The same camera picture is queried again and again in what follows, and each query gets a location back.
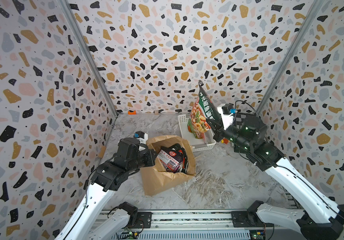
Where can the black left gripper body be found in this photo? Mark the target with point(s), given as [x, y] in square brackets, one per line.
[146, 159]

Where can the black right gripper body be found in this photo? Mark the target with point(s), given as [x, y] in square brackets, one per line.
[235, 136]

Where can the brown paper bag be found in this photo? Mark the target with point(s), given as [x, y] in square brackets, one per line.
[156, 179]

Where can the dark red condiment packet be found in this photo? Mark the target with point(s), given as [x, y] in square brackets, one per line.
[174, 159]

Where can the green seaweed condiment packet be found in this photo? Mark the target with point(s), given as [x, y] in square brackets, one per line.
[202, 110]

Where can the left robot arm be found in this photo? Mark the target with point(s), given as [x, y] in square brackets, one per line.
[132, 155]

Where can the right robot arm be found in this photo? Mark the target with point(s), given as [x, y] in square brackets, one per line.
[319, 219]

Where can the yellow red toy block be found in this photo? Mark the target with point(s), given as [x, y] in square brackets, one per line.
[225, 141]

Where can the white plastic basket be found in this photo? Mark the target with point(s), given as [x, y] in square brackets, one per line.
[198, 144]

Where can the orange small object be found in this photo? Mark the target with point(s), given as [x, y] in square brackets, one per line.
[131, 112]

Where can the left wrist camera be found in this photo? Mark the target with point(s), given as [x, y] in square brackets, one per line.
[142, 137]

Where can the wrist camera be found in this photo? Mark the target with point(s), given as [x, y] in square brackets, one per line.
[227, 112]
[142, 137]

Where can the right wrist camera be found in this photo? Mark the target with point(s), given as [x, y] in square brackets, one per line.
[227, 112]

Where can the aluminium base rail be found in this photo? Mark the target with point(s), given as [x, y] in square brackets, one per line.
[203, 225]

